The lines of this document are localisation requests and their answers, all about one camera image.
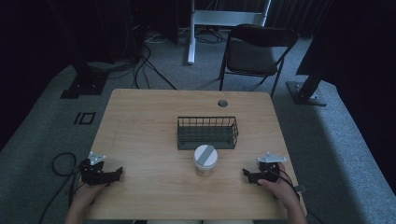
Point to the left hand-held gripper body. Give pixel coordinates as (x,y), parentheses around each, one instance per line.
(93,174)

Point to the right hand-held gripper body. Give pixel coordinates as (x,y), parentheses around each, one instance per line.
(269,169)

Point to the person's left hand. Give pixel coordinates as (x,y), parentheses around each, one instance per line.
(87,193)

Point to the person's right hand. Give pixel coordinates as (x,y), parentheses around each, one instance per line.
(281,188)

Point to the clear jar with white lid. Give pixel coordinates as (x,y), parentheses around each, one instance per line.
(205,160)

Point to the black stand base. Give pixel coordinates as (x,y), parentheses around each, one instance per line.
(306,91)
(84,85)

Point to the black folding chair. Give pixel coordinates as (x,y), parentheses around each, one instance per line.
(253,56)

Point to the white metal desk frame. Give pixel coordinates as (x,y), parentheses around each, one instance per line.
(218,18)

